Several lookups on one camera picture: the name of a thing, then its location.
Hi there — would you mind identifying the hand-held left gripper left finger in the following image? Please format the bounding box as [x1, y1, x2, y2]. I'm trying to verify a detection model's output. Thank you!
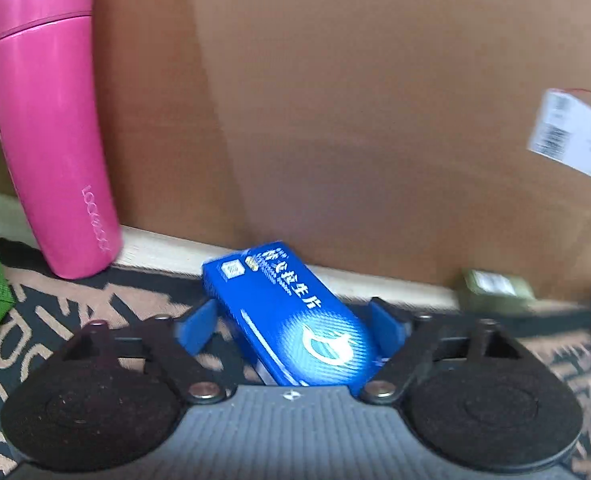
[62, 299, 227, 406]

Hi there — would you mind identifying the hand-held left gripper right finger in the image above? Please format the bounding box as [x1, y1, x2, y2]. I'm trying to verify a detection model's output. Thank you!
[359, 297, 527, 406]

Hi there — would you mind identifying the blue medicine box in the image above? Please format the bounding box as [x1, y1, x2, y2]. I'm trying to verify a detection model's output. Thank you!
[202, 241, 380, 397]

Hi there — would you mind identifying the olive green small box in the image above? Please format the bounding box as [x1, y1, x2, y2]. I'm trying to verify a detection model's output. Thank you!
[456, 268, 535, 313]

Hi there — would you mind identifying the brown patterned dark cloth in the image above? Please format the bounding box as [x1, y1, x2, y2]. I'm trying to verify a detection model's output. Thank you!
[0, 237, 591, 480]

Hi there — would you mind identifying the large cardboard box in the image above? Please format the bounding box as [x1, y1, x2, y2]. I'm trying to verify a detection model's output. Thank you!
[0, 0, 591, 307]

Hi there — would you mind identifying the pink thermos bottle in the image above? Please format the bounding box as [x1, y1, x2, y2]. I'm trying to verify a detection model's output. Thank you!
[0, 0, 124, 280]

